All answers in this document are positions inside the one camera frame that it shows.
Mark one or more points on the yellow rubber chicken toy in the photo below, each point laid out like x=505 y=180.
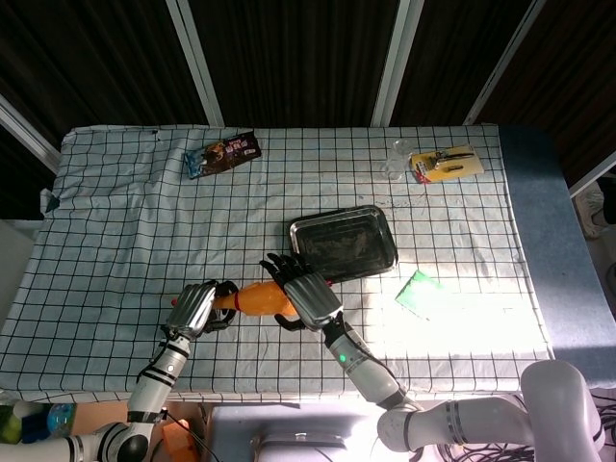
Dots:
x=262 y=300

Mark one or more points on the yellow blister card with tool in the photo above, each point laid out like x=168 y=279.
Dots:
x=445 y=164

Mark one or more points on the white black checkered tablecloth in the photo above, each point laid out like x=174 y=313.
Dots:
x=144 y=231

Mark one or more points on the white frame post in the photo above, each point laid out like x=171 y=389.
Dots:
x=594 y=175
x=26 y=132
x=505 y=62
x=397 y=62
x=195 y=62

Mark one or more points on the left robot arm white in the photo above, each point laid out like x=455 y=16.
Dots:
x=159 y=375

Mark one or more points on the white shoe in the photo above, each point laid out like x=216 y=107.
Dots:
x=592 y=209

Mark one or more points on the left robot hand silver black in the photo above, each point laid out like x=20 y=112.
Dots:
x=192 y=308

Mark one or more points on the black metal tray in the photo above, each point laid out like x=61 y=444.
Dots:
x=346 y=243

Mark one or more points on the green packet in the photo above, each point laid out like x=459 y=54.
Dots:
x=418 y=293

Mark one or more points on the clear plastic cup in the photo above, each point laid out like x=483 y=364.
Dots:
x=397 y=161

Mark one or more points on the blue table surface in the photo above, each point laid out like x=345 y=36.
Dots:
x=548 y=240

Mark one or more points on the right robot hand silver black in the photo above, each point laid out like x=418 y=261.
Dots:
x=313 y=298

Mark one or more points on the orange object under table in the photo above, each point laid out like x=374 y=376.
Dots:
x=178 y=440

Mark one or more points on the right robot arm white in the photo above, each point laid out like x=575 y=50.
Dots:
x=375 y=375

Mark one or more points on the dark curtain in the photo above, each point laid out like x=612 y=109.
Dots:
x=298 y=58

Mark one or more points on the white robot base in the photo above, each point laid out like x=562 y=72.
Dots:
x=289 y=433

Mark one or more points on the brown snack bag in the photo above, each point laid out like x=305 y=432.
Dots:
x=223 y=155

